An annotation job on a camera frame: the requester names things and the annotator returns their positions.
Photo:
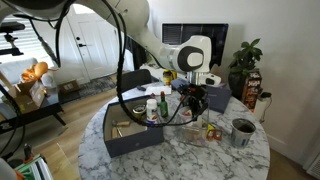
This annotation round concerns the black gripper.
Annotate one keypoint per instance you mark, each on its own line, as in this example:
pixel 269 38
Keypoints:
pixel 195 97

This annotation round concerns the clear plastic cup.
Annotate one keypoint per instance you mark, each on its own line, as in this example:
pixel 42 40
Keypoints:
pixel 185 117

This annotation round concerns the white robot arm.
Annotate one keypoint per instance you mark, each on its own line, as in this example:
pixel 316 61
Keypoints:
pixel 131 16

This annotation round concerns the orange jenga box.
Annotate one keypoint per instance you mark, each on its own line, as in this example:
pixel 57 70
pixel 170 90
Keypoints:
pixel 251 89

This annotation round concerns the dark blue open box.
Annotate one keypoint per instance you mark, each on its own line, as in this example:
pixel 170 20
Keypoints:
pixel 122 135

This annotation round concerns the cardboard box on bench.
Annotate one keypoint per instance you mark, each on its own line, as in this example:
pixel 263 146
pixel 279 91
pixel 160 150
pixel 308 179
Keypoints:
pixel 28 96

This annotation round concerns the white paper napkin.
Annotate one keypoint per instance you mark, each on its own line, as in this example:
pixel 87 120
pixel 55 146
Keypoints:
pixel 156 90

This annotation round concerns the green hot sauce bottle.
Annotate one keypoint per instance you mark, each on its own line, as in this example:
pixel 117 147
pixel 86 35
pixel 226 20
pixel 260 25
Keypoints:
pixel 163 105

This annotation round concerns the yellow vitamin bottle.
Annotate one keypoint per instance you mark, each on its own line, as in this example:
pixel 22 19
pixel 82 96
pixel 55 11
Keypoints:
pixel 167 77

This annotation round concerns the clear acrylic organizer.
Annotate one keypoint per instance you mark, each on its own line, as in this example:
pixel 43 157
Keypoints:
pixel 196 134

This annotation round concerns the red sauce packets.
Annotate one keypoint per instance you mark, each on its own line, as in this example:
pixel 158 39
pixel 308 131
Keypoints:
pixel 214 135

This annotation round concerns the white pill bottle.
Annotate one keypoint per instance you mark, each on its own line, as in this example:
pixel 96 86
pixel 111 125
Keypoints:
pixel 152 111

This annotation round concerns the black remote control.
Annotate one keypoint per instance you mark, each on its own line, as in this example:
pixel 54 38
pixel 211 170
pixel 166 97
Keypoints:
pixel 141 88

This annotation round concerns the green potted plant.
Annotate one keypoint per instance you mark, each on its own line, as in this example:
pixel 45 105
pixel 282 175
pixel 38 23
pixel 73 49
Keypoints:
pixel 244 60

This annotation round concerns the green tin can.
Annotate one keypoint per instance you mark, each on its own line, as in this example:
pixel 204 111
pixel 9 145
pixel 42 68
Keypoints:
pixel 139 111

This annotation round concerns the dark grey chair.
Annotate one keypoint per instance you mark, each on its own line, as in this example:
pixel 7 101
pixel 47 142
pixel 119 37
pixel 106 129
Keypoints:
pixel 132 79

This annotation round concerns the black flat television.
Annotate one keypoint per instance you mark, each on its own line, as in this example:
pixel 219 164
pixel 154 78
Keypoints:
pixel 194 47

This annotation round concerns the patterned area rug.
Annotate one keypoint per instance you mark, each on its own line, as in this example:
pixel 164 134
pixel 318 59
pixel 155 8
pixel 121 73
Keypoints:
pixel 96 86

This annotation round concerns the white door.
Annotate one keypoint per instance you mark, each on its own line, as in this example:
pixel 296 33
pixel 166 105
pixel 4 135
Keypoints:
pixel 96 40

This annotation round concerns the orange plush toy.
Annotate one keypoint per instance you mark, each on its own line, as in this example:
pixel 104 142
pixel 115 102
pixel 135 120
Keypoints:
pixel 38 71

